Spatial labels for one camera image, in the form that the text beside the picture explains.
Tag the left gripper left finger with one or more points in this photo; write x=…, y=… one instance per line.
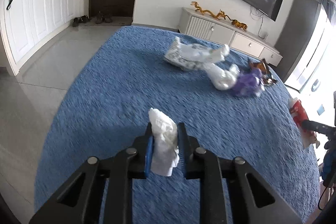
x=101, y=189

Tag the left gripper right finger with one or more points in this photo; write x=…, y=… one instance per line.
x=252, y=199

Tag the red white paper cup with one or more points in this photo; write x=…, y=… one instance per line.
x=299, y=115

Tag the white red tissue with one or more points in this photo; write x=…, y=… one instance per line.
x=166, y=152

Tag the blue carpet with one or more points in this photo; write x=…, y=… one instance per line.
x=128, y=84

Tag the red brown snack bag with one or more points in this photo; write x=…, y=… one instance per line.
x=267, y=76

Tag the purple plastic bag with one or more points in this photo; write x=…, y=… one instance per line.
x=249, y=84

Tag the crumpled white paper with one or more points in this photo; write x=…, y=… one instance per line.
x=222, y=79

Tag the crumpled white printed wrapper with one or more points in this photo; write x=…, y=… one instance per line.
x=194, y=56

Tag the grey tall cabinet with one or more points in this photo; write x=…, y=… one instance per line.
x=296, y=35

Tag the golden tiger figurine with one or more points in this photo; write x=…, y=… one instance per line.
x=238, y=24

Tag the brown shoes by door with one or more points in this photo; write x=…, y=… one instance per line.
x=103, y=18

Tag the white TV stand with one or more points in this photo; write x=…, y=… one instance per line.
x=195, y=24

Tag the dark shoes by cabinet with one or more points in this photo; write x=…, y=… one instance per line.
x=80, y=20

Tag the golden dragon figurine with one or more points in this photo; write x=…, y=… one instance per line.
x=217, y=16

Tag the white lower shoe cabinet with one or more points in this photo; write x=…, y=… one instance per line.
x=26, y=26

